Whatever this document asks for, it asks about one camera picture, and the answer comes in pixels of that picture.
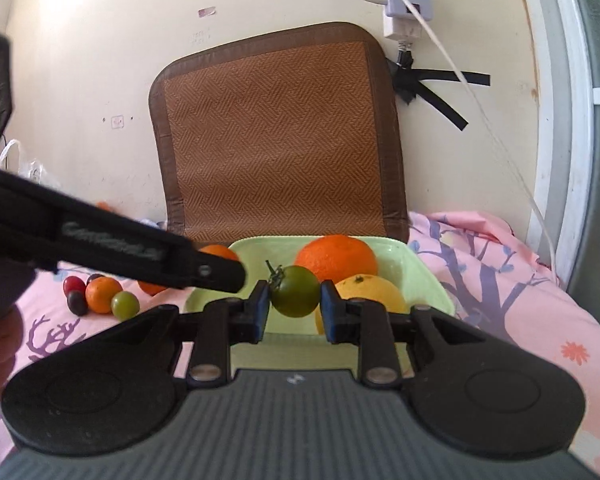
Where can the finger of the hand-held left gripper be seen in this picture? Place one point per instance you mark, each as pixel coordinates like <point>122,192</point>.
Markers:
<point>215,272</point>

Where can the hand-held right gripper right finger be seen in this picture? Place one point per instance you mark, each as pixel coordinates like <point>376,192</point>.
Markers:
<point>330,315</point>

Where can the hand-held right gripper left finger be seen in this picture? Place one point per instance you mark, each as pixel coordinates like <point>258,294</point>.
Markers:
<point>260,312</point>

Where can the green tomato with stem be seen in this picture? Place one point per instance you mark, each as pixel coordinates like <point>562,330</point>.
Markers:
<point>295,292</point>

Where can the red cherry tomato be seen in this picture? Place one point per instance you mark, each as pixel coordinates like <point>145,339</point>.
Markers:
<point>73,286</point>

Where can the light green plastic tray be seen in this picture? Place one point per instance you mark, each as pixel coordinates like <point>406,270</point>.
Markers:
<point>420,280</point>

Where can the small mandarin orange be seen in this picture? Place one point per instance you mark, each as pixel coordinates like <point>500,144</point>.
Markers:
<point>103,295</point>
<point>152,288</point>
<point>217,252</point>

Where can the person's left hand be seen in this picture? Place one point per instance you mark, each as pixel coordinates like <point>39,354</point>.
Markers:
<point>0,355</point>

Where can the clear plastic bag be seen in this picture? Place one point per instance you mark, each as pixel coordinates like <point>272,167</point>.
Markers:
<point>35,172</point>

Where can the yellow citrus fruit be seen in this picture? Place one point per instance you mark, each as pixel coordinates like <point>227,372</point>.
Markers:
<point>375,295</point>

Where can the large orange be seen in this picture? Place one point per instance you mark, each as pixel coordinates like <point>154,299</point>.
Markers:
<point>337,257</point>

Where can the dark purple cherry tomato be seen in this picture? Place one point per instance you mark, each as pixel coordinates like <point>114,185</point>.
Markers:
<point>94,278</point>
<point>76,303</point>

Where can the small green cherry tomato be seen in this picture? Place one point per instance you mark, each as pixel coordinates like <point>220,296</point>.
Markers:
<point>125,306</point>

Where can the brown woven seat mat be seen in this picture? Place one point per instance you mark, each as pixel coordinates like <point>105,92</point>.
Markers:
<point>280,135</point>

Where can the pink printed blanket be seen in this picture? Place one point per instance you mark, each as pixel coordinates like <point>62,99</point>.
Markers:
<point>505,320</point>

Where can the black tape strip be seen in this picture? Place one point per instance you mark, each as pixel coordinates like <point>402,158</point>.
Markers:
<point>442,107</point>
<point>455,79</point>

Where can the black plug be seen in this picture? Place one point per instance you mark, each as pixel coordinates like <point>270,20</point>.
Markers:
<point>404,52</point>

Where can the pale purple plug adapter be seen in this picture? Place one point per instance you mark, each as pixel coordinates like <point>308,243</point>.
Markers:
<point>410,2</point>

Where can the white wall socket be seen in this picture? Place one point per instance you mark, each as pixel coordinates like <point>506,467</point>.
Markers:
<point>116,121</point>

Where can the torn wall sticker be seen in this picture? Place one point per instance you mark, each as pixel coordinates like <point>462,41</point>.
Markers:
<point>207,11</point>

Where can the white window frame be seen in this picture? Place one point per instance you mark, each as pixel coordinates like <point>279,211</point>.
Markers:
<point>575,60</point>

